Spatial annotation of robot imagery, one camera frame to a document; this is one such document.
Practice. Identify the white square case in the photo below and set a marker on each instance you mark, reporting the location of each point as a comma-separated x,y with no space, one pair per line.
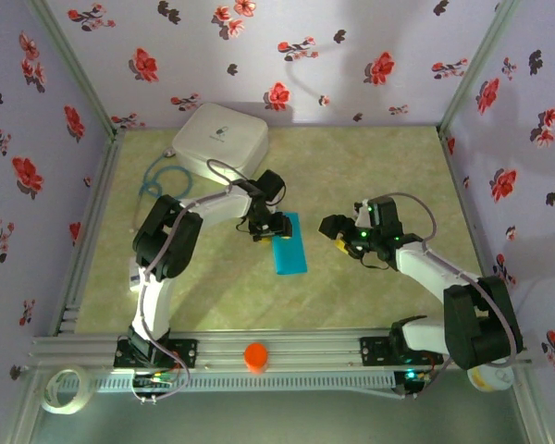
217,139

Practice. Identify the aluminium corner post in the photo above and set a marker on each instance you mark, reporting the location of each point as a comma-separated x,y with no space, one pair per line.
481,60
75,60

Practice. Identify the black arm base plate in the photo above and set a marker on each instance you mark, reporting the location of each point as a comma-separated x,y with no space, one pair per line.
187,347
374,349

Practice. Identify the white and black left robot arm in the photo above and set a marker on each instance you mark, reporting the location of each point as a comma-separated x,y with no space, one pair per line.
159,300

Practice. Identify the blue cloth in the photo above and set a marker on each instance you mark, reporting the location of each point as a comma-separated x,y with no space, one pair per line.
290,259

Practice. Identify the small circuit board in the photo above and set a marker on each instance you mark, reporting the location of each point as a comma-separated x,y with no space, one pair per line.
411,379
155,381

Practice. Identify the aluminium front rail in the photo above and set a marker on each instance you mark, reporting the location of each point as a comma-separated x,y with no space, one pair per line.
305,351

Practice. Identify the clear tape roll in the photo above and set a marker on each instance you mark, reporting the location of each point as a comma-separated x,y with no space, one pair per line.
51,393

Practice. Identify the white and yellow cup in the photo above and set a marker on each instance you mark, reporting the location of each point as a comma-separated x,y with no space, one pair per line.
490,381

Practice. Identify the blue stethoscope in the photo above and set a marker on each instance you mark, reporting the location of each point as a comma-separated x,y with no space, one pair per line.
168,152

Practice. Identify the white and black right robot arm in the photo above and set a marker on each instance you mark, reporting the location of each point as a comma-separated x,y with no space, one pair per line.
425,263

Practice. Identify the aluminium side rail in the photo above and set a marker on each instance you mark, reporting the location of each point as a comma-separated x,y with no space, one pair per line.
463,185
89,231

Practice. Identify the aluminium frame leg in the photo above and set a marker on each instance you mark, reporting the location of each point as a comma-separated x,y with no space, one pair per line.
25,407
532,411

